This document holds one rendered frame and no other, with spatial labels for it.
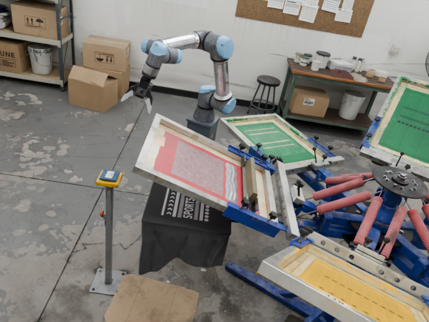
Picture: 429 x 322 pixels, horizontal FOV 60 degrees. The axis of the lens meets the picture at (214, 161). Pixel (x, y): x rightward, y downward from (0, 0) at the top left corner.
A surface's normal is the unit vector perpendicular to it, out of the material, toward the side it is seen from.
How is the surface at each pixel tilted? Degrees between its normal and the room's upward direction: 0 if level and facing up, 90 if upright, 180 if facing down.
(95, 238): 0
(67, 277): 0
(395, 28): 90
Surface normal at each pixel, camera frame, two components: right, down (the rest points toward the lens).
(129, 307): 0.15, -0.83
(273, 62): -0.04, 0.53
